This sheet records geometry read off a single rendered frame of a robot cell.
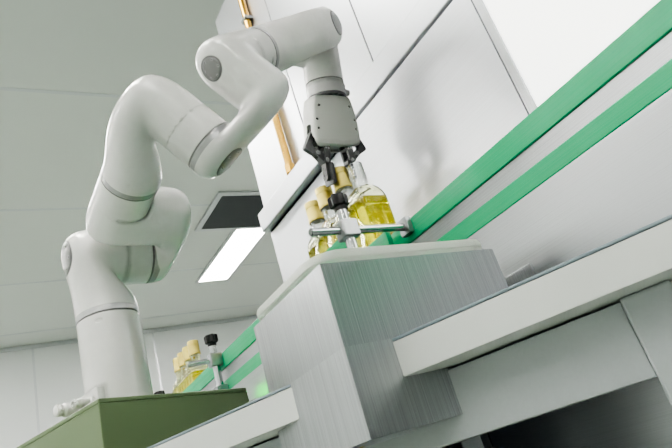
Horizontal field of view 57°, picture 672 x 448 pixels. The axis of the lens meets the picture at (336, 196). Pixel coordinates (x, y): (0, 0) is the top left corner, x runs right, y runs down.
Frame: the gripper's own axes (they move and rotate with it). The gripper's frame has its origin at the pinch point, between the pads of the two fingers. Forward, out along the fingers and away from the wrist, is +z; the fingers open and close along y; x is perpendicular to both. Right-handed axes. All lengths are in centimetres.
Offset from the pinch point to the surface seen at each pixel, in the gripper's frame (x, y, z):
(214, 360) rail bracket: -33.6, 16.3, 30.4
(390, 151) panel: 1.5, -11.8, -4.3
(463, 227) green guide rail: 34.3, 4.1, 17.5
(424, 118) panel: 12.9, -11.9, -6.8
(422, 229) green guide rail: 26.0, 4.2, 16.0
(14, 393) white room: -587, 21, 41
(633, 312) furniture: 64, 17, 30
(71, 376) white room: -589, -30, 34
